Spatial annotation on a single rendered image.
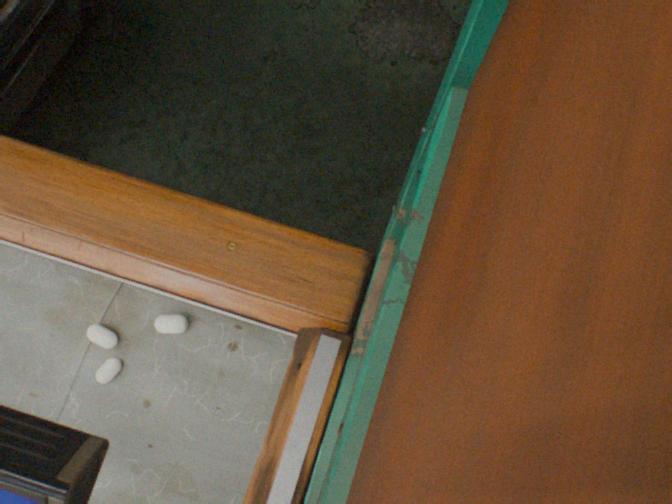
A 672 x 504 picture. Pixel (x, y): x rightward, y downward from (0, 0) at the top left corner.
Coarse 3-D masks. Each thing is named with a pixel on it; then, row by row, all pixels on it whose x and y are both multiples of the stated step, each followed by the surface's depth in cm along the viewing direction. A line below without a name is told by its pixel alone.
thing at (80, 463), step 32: (0, 416) 63; (32, 416) 65; (0, 448) 60; (32, 448) 61; (64, 448) 62; (96, 448) 63; (0, 480) 59; (32, 480) 58; (64, 480) 59; (96, 480) 65
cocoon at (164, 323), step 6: (162, 318) 97; (168, 318) 97; (174, 318) 97; (180, 318) 97; (156, 324) 97; (162, 324) 97; (168, 324) 97; (174, 324) 97; (180, 324) 97; (186, 324) 97; (162, 330) 97; (168, 330) 97; (174, 330) 97; (180, 330) 97
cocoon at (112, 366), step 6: (108, 360) 96; (114, 360) 96; (102, 366) 96; (108, 366) 95; (114, 366) 95; (120, 366) 96; (102, 372) 95; (108, 372) 95; (114, 372) 96; (96, 378) 96; (102, 378) 95; (108, 378) 95
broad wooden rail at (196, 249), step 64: (0, 192) 99; (64, 192) 100; (128, 192) 100; (64, 256) 100; (128, 256) 98; (192, 256) 98; (256, 256) 99; (320, 256) 99; (256, 320) 100; (320, 320) 98
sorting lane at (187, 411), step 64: (0, 256) 100; (0, 320) 98; (64, 320) 98; (128, 320) 99; (192, 320) 99; (0, 384) 96; (64, 384) 96; (128, 384) 97; (192, 384) 97; (256, 384) 98; (128, 448) 95; (192, 448) 95; (256, 448) 96
